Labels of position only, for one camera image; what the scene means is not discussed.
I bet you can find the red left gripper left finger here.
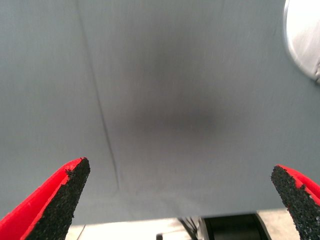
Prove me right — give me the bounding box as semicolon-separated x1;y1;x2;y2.
0;156;91;240

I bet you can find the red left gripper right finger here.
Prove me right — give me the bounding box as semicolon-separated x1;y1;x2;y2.
270;164;320;240

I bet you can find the round metal carrier plate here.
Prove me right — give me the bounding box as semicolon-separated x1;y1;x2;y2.
283;0;320;85

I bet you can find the dark grey table cloth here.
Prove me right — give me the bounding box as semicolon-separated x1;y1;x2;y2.
0;0;320;226

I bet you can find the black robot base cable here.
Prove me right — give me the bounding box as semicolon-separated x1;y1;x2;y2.
177;216;201;240

